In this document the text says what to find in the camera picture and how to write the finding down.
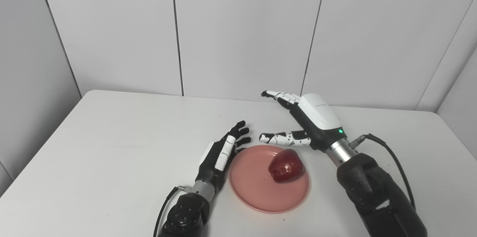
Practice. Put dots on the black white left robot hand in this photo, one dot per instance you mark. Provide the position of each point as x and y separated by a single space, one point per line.
214 164

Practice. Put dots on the red apple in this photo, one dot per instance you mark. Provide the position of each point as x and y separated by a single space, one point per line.
285 166

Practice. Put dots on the pink round plate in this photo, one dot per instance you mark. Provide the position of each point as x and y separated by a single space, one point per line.
253 188

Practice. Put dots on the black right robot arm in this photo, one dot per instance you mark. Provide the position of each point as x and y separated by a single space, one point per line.
376 192

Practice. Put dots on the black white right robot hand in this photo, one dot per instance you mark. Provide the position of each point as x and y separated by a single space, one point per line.
316 119

